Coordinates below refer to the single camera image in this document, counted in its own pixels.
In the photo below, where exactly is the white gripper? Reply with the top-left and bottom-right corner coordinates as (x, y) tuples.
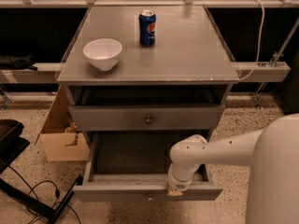
(167, 165), (196, 197)

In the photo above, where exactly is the grey drawer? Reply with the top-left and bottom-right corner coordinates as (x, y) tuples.
(74, 131), (222, 202)
(69, 105), (224, 132)

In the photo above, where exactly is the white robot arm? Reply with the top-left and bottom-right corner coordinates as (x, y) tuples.
(168, 114), (299, 224)

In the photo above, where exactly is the grey top drawer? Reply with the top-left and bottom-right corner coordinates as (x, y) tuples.
(69, 105), (224, 132)

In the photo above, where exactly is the grey drawer cabinet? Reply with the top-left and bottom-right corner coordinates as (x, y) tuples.
(55, 5), (240, 135)

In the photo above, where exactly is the cardboard box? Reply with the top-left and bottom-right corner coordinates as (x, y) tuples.
(39, 87), (90, 161)

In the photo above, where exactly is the white bowl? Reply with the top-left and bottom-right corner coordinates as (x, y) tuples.
(83, 38), (122, 71)

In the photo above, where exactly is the black chair base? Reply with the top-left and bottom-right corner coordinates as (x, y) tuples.
(0, 119), (85, 224)

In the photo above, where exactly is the blue pepsi can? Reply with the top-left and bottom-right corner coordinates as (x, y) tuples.
(138, 9), (156, 46)

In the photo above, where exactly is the black cable on floor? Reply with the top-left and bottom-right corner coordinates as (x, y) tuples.
(6, 163), (82, 224)

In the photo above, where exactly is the grey metal rail frame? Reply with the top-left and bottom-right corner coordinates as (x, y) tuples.
(1, 0), (299, 86)

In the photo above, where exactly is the black cloth on rail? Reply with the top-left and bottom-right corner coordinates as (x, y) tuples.
(0, 55), (38, 71)

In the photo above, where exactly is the white cable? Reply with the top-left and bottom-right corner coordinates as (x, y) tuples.
(237, 0), (265, 82)

